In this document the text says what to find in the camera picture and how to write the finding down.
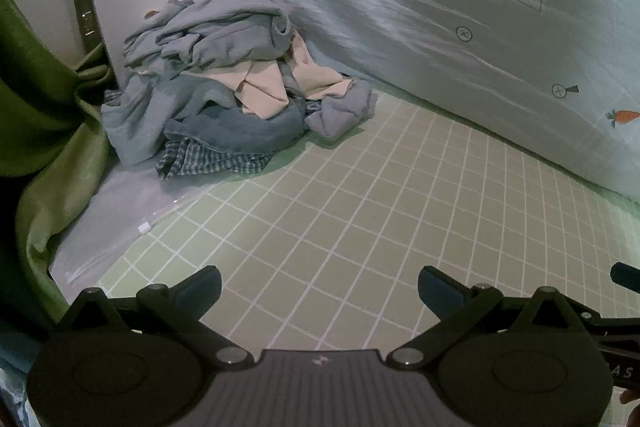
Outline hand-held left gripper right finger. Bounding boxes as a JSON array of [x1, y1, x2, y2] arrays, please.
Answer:
[[387, 265, 588, 368]]

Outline small grey-blue garment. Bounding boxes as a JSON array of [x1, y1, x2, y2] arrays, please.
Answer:
[[304, 79, 379, 139]]

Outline clear plastic storage bag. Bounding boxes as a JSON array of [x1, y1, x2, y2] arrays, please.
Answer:
[[47, 159, 226, 288]]

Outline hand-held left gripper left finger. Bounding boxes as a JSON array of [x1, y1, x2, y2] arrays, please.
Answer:
[[60, 265, 248, 366]]

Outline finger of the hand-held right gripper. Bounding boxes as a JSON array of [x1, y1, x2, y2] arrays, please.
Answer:
[[610, 262, 640, 294]]

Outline blue plaid shirt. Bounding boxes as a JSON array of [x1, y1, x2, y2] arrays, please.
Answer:
[[104, 89, 325, 180]]

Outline beige garment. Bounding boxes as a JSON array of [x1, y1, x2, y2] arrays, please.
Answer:
[[137, 9, 355, 118]]

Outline dark blue garment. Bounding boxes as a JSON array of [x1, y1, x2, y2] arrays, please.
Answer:
[[164, 99, 307, 154]]

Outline carrot print quilt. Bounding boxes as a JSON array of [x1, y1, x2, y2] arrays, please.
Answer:
[[225, 0, 640, 208]]

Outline green curtain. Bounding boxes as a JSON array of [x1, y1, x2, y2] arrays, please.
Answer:
[[0, 0, 121, 323]]

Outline teal curtain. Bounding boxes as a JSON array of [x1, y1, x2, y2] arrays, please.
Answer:
[[0, 324, 53, 408]]

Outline light blue garment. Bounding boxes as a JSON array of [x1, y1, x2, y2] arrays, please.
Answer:
[[101, 71, 241, 166]]

